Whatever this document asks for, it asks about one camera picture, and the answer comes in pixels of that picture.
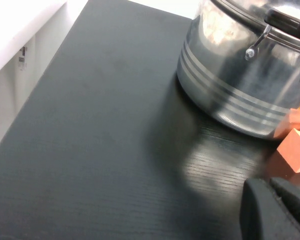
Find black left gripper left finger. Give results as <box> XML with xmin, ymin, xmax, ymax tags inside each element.
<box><xmin>240</xmin><ymin>178</ymin><xmax>300</xmax><ymax>240</ymax></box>

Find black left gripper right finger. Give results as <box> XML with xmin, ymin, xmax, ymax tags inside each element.
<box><xmin>269</xmin><ymin>176</ymin><xmax>300</xmax><ymax>227</ymax></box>

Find orange foam cube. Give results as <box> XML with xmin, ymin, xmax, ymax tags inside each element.
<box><xmin>276</xmin><ymin>126</ymin><xmax>300</xmax><ymax>175</ymax></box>

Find stainless steel pot black handles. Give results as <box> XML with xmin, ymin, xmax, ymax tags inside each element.
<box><xmin>176</xmin><ymin>0</ymin><xmax>300</xmax><ymax>141</ymax></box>

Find light grey side frame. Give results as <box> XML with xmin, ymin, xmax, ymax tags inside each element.
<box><xmin>0</xmin><ymin>0</ymin><xmax>73</xmax><ymax>158</ymax></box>

